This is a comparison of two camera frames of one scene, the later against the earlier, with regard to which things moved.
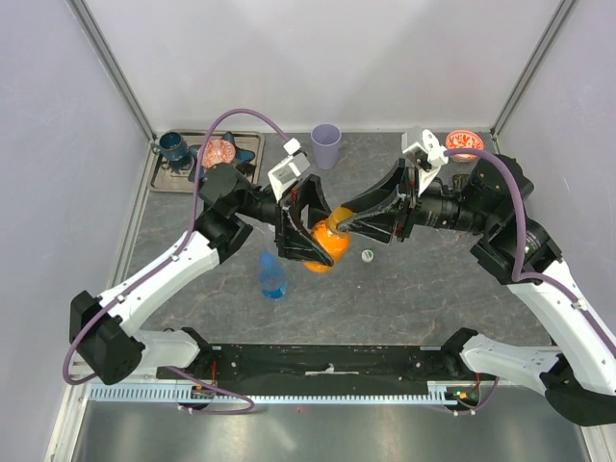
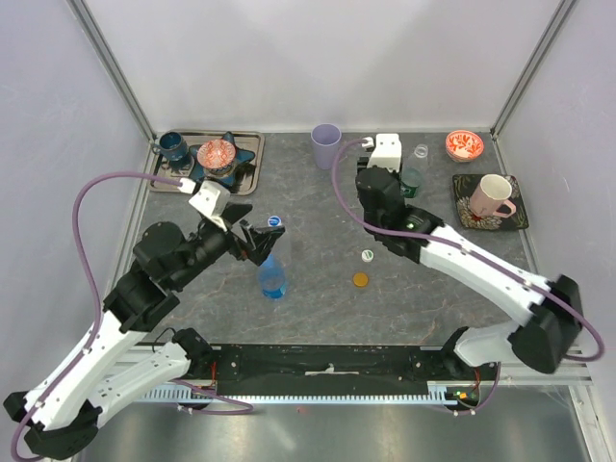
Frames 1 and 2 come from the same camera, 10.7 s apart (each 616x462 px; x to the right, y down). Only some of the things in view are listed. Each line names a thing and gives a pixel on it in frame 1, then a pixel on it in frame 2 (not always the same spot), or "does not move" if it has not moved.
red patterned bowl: (218, 151) does not move
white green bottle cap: (367, 256) does not move
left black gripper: (292, 239) to (263, 238)
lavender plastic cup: (326, 139) does not move
